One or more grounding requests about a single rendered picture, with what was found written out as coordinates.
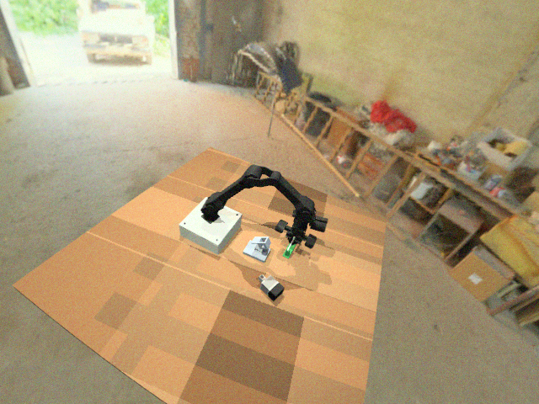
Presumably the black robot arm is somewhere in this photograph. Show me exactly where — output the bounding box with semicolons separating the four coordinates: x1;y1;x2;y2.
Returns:
201;164;328;233

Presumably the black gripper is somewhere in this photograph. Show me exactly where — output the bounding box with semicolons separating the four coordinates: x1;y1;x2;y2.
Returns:
275;220;317;249

